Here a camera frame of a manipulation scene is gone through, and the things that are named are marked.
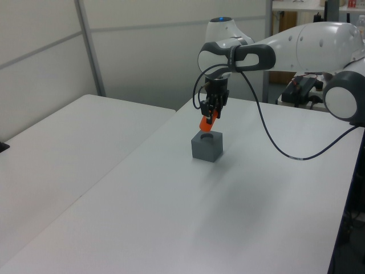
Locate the brown wooden cabinet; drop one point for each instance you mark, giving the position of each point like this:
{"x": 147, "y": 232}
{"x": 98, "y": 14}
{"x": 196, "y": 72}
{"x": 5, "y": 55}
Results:
{"x": 282, "y": 76}

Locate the grey block with round hole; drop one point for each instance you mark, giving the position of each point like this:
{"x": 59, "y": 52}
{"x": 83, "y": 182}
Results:
{"x": 206, "y": 148}

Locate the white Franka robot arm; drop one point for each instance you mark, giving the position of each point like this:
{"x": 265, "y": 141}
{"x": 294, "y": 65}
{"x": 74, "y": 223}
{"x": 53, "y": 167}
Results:
{"x": 313, "y": 45}

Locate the orange cylinder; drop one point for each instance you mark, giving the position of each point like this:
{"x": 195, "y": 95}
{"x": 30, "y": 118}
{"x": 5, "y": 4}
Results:
{"x": 203, "y": 125}

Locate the white power strip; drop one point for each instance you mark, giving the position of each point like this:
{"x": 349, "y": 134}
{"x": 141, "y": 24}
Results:
{"x": 316, "y": 95}

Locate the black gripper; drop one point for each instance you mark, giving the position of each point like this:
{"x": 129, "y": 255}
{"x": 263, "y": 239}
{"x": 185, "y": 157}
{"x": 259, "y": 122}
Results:
{"x": 218, "y": 88}

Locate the grey partition post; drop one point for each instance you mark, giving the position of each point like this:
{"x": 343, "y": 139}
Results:
{"x": 91, "y": 48}

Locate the black flat clamp piece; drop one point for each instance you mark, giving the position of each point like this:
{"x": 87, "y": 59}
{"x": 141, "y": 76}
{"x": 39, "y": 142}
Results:
{"x": 3, "y": 147}

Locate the black power supply box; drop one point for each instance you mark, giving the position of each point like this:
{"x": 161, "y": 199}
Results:
{"x": 298, "y": 87}

